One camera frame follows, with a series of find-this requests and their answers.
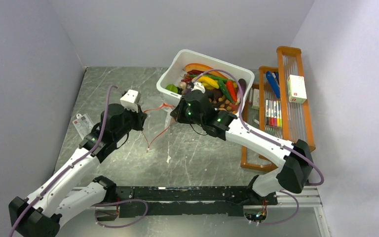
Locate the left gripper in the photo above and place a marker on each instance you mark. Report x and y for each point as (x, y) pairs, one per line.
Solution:
(140, 117)

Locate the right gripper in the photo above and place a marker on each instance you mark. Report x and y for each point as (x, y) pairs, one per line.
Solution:
(177, 113)

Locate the clear zip top bag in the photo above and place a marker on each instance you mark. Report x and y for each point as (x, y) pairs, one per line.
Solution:
(157, 123)

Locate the green toy chili pepper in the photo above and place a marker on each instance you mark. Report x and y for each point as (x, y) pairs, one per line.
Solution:
(225, 91)

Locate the orange toy carrot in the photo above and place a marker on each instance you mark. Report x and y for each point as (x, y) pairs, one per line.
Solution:
(231, 90)

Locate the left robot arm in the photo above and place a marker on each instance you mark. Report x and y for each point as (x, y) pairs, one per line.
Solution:
(43, 212)

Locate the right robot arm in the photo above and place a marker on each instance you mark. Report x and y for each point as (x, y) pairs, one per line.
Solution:
(293, 161)

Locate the white plastic food bin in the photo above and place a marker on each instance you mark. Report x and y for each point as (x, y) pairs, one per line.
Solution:
(174, 73)

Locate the green toy lime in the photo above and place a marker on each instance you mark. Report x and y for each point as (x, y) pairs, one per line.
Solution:
(173, 88)

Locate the red toy grapes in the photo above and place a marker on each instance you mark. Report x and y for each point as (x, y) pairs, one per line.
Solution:
(187, 79)

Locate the yellow toy banana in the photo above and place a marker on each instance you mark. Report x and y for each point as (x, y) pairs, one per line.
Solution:
(208, 82)

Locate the white tag card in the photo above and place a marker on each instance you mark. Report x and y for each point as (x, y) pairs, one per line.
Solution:
(83, 124)

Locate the orange toy melon slice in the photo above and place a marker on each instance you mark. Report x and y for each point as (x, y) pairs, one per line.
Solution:
(202, 68)

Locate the dark purple toy eggplant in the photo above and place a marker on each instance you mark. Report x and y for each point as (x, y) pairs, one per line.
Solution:
(242, 87)

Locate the set of coloured markers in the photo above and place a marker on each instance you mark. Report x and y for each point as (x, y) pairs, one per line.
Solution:
(273, 114)

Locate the orange wooden rack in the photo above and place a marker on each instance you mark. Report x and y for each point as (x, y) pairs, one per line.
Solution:
(296, 118)

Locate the white small carton box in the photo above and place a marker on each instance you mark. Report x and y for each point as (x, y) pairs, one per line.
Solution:
(296, 89)

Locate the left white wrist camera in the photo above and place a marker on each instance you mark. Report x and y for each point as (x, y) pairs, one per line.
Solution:
(130, 100)

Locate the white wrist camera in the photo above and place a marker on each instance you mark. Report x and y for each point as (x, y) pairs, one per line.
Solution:
(198, 86)
(130, 100)

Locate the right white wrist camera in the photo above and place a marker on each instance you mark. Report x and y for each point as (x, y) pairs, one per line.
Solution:
(198, 86)

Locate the blue handled tool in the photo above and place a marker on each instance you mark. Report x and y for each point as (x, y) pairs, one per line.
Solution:
(274, 83)

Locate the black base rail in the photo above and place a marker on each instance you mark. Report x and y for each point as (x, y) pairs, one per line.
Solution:
(192, 200)

